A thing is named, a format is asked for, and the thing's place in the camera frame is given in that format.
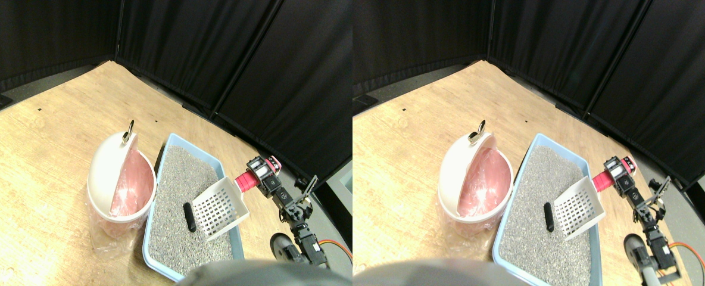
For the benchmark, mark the blue litter tray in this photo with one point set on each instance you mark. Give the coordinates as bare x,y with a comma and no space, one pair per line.
525,250
174,238

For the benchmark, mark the black curtain stand pole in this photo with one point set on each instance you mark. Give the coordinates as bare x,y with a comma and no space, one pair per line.
617,56
246,58
119,30
491,30

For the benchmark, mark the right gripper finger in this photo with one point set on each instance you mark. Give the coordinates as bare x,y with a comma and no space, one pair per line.
614,168
260,168

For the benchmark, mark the black bracket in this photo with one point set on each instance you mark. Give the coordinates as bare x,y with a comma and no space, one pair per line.
659,192
306,190

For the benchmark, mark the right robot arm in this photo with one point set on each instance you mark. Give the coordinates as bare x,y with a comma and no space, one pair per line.
302,229
656,238

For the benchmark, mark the white bin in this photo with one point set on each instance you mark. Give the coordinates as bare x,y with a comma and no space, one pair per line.
456,173
105,173

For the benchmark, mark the black lump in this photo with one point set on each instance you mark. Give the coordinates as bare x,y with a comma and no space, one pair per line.
190,217
549,217

